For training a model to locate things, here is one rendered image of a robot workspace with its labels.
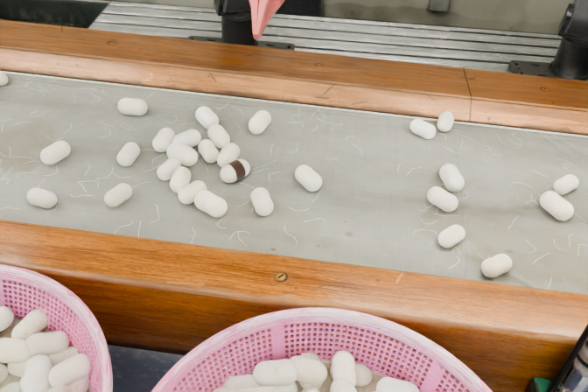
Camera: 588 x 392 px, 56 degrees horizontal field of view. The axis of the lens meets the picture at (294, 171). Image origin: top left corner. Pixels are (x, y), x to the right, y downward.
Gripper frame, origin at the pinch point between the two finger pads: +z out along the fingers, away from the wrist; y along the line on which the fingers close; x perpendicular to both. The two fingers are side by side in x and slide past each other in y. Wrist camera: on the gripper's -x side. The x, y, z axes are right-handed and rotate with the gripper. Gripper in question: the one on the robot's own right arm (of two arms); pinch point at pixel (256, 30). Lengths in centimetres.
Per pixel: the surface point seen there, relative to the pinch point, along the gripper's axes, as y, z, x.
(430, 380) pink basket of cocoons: 19.5, 34.0, -13.7
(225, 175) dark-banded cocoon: -0.8, 17.6, -1.3
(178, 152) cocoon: -6.6, 15.4, 0.0
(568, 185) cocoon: 36.3, 13.6, 2.0
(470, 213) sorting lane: 25.4, 18.4, 0.1
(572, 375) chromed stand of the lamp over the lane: 30.4, 32.4, -12.9
